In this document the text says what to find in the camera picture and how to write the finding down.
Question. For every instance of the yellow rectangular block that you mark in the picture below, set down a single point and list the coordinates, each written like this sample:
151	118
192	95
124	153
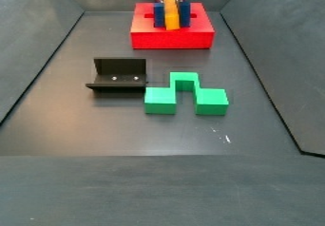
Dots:
171	15

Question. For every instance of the red board base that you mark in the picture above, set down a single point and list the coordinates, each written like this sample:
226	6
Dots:
147	37

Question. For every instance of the green zigzag block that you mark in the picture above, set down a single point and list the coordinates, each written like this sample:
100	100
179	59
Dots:
209	101

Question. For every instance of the blue left upright post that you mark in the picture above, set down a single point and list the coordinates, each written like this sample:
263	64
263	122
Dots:
158	15

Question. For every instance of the blue upright post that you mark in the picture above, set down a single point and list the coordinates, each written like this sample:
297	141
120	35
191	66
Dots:
158	15
184	14

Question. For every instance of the blue right upright post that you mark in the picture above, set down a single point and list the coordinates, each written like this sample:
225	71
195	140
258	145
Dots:
184	14

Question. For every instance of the black angled bracket holder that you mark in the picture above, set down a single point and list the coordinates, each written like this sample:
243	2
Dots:
119	73

